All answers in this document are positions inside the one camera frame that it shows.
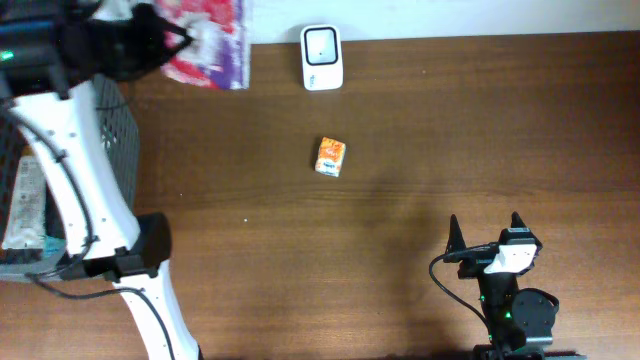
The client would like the white barcode scanner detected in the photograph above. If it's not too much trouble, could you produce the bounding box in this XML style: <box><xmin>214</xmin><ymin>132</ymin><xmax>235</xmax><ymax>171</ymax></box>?
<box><xmin>300</xmin><ymin>24</ymin><xmax>344</xmax><ymax>91</ymax></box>

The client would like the red purple floral package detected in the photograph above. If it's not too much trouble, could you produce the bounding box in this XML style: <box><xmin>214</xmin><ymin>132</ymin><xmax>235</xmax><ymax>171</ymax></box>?
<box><xmin>154</xmin><ymin>0</ymin><xmax>252</xmax><ymax>90</ymax></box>

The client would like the dark grey plastic basket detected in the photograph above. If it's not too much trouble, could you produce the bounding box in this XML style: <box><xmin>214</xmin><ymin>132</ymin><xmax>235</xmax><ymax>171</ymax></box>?
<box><xmin>1</xmin><ymin>76</ymin><xmax>140</xmax><ymax>283</ymax></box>

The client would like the white tube with brown cap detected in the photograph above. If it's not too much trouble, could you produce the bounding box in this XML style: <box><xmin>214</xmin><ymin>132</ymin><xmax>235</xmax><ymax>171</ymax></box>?
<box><xmin>2</xmin><ymin>155</ymin><xmax>46</xmax><ymax>250</ymax></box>

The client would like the orange tissue pack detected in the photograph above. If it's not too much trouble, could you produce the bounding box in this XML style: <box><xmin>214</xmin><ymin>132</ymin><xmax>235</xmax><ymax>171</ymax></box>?
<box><xmin>314</xmin><ymin>137</ymin><xmax>347</xmax><ymax>177</ymax></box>

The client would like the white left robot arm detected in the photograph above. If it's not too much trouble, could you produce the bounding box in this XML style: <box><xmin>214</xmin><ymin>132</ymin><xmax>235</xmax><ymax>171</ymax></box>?
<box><xmin>1</xmin><ymin>0</ymin><xmax>202</xmax><ymax>359</ymax></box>

